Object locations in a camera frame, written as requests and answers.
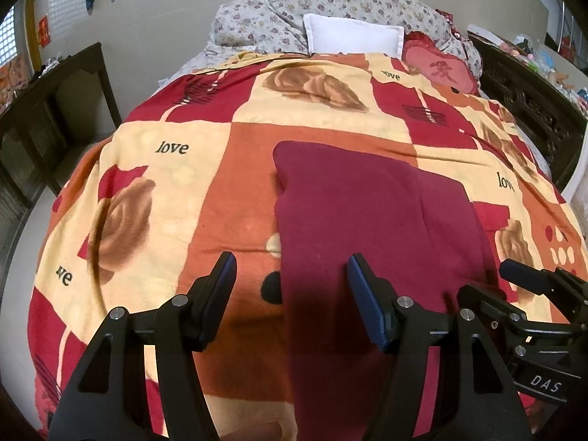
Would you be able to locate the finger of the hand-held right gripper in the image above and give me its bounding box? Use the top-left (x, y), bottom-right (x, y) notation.
top-left (456, 284), bottom-right (530, 331)
top-left (499, 258), bottom-right (560, 294)

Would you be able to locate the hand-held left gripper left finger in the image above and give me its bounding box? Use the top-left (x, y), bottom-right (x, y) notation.
top-left (47, 252), bottom-right (239, 441)

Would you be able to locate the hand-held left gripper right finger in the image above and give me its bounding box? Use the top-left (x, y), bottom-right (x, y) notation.
top-left (347, 252), bottom-right (529, 441)

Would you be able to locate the maroon garment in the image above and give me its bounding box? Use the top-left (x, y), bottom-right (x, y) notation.
top-left (272, 140), bottom-right (513, 441)

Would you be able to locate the printed blanket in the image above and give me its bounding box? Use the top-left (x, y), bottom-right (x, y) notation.
top-left (28, 50), bottom-right (580, 441)

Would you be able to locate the carved dark wooden headboard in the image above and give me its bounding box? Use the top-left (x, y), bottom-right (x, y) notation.
top-left (467, 31), bottom-right (588, 190)

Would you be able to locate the pile of assorted small things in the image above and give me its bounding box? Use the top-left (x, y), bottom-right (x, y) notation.
top-left (498, 32), bottom-right (588, 113)

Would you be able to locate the red heart cushion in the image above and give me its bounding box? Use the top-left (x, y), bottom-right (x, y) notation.
top-left (401, 30), bottom-right (482, 97)

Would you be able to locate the dark wooden desk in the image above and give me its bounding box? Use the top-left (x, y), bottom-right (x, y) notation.
top-left (0, 41), bottom-right (124, 262)

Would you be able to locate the white pillow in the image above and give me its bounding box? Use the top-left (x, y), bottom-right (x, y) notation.
top-left (302, 13), bottom-right (406, 60)

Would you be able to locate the floral quilt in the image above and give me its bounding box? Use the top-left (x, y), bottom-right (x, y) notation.
top-left (204, 0), bottom-right (483, 79)

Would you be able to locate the barred window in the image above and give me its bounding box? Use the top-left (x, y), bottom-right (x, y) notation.
top-left (0, 2), bottom-right (29, 72)

